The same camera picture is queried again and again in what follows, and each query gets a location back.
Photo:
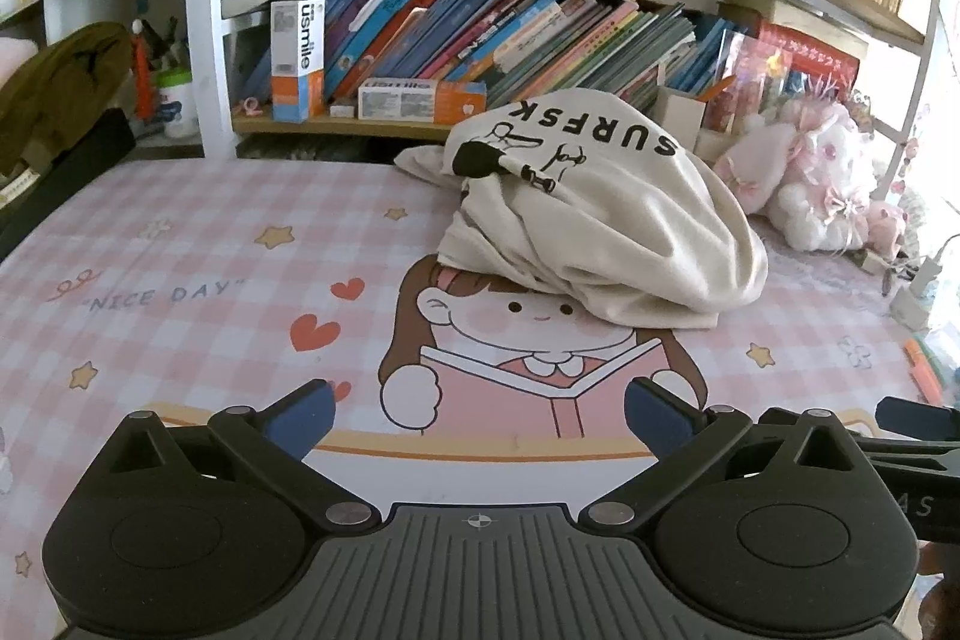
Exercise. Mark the clear plastic package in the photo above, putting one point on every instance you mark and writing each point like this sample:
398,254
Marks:
742,85

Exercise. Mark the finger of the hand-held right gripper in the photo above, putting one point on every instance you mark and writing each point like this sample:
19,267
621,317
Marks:
915,450
911,416

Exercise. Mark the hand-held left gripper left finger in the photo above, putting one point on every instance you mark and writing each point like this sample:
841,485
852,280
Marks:
300,419

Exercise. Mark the white tub green lid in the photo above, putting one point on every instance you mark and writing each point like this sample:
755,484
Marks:
176,111

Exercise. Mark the white power strip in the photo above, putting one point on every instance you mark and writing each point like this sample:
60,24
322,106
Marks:
911,306

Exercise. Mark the red printed package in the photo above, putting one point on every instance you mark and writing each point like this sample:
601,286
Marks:
817,59

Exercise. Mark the olive green bag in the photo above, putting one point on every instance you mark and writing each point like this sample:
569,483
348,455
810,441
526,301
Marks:
67,78

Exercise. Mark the pink checked cartoon mat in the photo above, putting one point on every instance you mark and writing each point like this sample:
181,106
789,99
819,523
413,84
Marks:
187,280

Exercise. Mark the long orange white box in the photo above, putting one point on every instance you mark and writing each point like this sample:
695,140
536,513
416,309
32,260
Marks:
405,102

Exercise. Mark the white framed wooden bookshelf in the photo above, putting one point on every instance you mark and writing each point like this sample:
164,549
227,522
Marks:
206,10

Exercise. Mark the tall orange white box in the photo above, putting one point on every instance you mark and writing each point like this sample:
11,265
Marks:
296,48

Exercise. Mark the cream printed t-shirt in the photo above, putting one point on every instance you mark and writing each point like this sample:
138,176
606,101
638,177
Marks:
637,235

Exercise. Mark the beige pen holder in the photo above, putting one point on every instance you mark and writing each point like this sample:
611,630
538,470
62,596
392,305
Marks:
679,119

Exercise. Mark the small flat box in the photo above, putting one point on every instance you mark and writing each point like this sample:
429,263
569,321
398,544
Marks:
343,109

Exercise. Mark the beige flat box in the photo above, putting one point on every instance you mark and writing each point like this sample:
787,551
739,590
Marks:
795,10

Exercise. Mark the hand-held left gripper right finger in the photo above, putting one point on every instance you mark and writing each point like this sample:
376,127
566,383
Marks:
660,419

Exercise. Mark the pink white plush toy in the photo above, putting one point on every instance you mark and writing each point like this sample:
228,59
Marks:
817,160

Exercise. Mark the black chair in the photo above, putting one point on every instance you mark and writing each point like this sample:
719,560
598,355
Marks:
67,183

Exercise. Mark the row of colourful books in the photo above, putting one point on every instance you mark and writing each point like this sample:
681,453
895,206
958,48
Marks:
450,25

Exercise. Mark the orange highlighter pen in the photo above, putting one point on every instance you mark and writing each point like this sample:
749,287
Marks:
921,370

